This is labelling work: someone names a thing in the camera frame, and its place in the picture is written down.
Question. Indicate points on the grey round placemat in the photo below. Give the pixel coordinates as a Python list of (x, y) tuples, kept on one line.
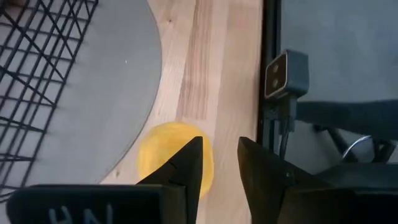
[(118, 77)]

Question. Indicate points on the table-level camera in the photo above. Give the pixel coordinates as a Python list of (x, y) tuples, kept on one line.
[(287, 74)]

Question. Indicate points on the yellow squash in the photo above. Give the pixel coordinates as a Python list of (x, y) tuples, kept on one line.
[(164, 146)]

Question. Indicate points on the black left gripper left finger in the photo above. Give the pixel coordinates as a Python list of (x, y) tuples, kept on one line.
[(93, 205)]

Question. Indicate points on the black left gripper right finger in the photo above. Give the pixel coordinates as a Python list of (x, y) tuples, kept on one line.
[(280, 199)]

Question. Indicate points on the black aluminium table frame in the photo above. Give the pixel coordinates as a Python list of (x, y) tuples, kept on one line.
[(268, 31)]

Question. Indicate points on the black office chair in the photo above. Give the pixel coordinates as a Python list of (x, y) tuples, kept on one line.
[(342, 112)]

